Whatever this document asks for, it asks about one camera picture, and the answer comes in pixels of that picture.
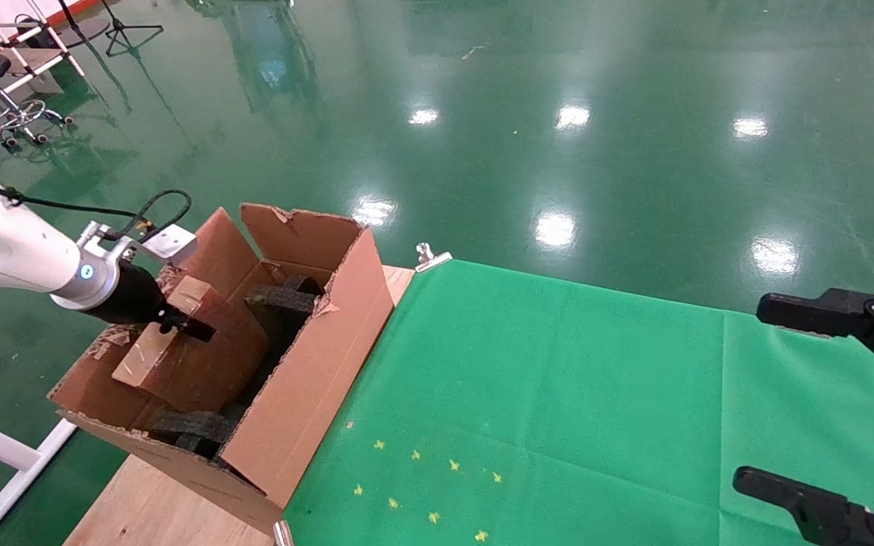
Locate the black tripod stand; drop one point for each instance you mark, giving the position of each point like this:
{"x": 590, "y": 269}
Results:
{"x": 122, "y": 26}

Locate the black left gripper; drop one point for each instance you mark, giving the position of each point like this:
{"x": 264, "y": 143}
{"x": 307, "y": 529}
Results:
{"x": 130, "y": 299}

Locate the black foam block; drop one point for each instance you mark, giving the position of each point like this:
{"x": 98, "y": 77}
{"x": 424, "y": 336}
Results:
{"x": 285, "y": 299}
{"x": 194, "y": 428}

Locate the silver metal clip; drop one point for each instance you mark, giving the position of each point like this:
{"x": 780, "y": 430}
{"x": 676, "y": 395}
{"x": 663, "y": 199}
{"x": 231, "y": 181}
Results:
{"x": 429, "y": 260}
{"x": 283, "y": 535}

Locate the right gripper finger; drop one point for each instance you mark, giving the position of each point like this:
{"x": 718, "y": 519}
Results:
{"x": 831, "y": 519}
{"x": 809, "y": 315}

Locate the small brown cardboard box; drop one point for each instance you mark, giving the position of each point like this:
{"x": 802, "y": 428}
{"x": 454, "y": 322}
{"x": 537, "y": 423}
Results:
{"x": 209, "y": 356}

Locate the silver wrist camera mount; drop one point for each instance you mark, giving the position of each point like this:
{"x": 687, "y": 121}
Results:
{"x": 171, "y": 243}

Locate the green table cloth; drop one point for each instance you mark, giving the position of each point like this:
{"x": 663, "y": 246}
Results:
{"x": 596, "y": 417}

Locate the large open cardboard carton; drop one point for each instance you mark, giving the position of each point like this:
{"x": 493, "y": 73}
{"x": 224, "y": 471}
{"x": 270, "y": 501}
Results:
{"x": 315, "y": 364}

